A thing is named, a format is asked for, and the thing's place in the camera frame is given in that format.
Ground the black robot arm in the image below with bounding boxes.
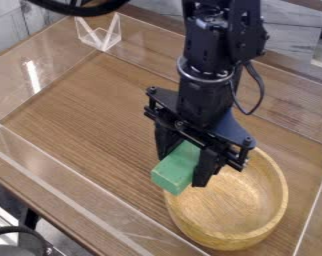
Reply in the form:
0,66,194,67
144,0,269,194

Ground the black cable lower left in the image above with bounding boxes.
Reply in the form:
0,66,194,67
0,225,53,256

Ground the brown wooden bowl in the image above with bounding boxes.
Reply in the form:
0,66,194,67
164,149,289,251

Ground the black table leg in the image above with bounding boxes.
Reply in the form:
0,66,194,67
21,208,40,230

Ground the clear acrylic tray wall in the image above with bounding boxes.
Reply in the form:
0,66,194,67
0,124,208,256

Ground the green rectangular block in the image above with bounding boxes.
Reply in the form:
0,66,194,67
151,141,200,196

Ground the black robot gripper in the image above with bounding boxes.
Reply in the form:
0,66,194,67
144,57,258,187

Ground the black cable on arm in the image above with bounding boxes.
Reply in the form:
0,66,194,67
228,61,267,116

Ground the clear acrylic corner bracket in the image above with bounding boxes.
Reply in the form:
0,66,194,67
75,14,122,52

